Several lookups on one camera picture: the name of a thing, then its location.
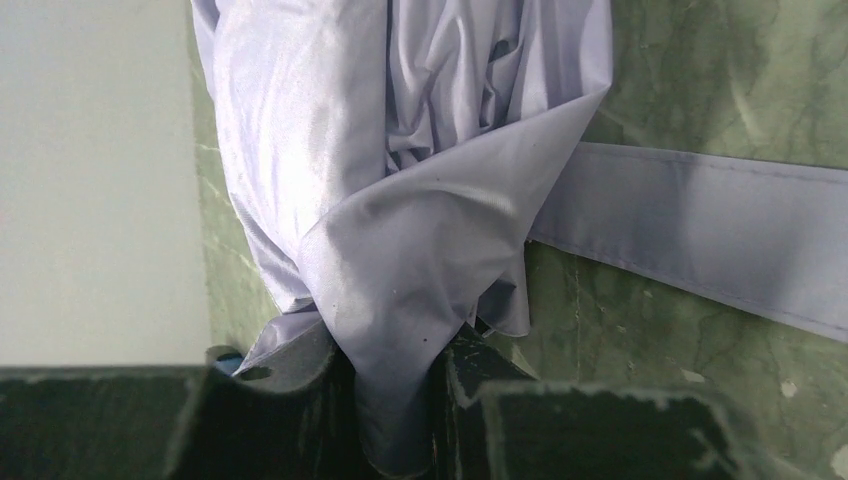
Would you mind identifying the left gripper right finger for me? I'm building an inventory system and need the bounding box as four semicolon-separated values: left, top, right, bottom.
430;327;804;479

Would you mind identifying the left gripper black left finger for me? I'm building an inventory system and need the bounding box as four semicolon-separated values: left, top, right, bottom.
0;321;362;480

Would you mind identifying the lavender folding umbrella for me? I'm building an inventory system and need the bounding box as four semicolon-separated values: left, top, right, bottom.
190;1;847;479

